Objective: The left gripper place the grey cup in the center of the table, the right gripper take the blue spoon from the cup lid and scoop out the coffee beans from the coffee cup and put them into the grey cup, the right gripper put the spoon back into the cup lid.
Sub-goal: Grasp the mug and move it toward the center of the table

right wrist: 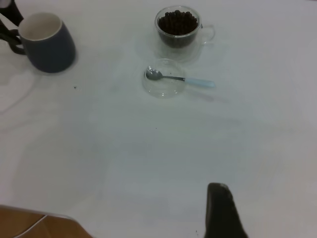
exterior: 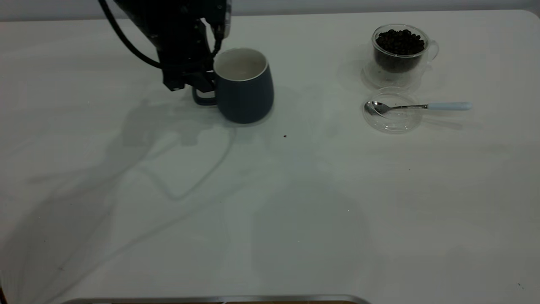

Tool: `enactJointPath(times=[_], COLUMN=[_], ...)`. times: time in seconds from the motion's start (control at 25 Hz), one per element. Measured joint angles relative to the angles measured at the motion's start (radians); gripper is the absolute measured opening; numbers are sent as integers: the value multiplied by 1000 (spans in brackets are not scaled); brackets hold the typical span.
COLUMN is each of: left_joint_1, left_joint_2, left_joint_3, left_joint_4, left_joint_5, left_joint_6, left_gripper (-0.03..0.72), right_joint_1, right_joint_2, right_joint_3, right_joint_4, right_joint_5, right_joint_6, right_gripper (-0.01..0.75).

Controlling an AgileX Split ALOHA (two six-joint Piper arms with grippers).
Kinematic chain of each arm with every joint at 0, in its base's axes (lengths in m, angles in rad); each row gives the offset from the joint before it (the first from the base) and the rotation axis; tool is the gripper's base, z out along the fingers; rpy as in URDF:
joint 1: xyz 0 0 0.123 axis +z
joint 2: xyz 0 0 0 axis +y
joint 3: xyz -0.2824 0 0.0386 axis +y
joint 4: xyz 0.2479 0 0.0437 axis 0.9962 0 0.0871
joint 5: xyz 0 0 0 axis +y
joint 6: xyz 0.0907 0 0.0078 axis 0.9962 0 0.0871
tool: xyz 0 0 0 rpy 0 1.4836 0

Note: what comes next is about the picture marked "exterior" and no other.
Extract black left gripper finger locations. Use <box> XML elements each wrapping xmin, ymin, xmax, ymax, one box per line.
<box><xmin>163</xmin><ymin>74</ymin><xmax>186</xmax><ymax>92</ymax></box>
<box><xmin>186</xmin><ymin>71</ymin><xmax>217</xmax><ymax>93</ymax></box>

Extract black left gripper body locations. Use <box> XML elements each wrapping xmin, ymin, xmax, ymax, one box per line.
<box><xmin>157</xmin><ymin>19</ymin><xmax>216</xmax><ymax>83</ymax></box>

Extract dark grey ceramic mug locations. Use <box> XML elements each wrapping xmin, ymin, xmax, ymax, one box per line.
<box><xmin>192</xmin><ymin>48</ymin><xmax>275</xmax><ymax>125</ymax></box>

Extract clear round lid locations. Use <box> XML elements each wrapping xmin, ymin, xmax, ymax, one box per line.
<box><xmin>363</xmin><ymin>87</ymin><xmax>423</xmax><ymax>134</ymax></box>

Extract clear glass cup with handle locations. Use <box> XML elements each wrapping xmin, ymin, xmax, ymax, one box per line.
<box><xmin>371</xmin><ymin>24</ymin><xmax>439</xmax><ymax>76</ymax></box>

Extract metal spoon light blue handle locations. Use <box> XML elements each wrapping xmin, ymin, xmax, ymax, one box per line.
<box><xmin>364</xmin><ymin>100</ymin><xmax>472</xmax><ymax>116</ymax></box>

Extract coffee beans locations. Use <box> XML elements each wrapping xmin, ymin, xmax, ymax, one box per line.
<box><xmin>375</xmin><ymin>29</ymin><xmax>425</xmax><ymax>71</ymax></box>

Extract clear glass saucer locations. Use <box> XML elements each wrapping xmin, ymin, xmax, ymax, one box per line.
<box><xmin>361</xmin><ymin>59</ymin><xmax>423</xmax><ymax>90</ymax></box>

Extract silver metal edge strip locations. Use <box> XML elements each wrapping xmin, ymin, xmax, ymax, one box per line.
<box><xmin>61</xmin><ymin>294</ymin><xmax>372</xmax><ymax>304</ymax></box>

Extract black cable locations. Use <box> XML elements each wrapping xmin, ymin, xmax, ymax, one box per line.
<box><xmin>98</xmin><ymin>0</ymin><xmax>163</xmax><ymax>69</ymax></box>

